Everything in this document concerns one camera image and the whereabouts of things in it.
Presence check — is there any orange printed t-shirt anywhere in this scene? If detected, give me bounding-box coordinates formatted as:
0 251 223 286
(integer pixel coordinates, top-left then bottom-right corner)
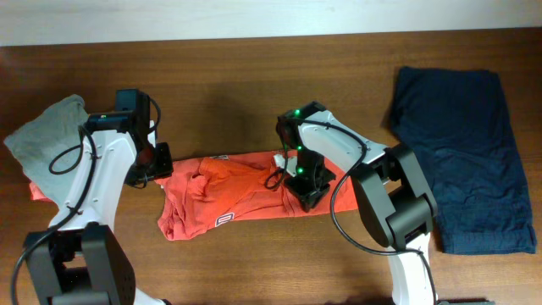
156 151 331 241

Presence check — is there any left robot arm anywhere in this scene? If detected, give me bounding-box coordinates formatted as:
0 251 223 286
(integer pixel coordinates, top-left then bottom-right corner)
17 108 173 305

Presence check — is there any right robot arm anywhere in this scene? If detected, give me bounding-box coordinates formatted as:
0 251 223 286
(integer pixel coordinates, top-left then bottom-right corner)
275 101 438 304

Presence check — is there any orange folded shirt under grey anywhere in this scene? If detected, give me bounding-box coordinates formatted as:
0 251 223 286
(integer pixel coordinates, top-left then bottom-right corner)
29 182 53 202

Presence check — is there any navy blue folded shirt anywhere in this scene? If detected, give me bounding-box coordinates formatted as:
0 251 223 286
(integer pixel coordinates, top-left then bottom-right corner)
389 67 537 255

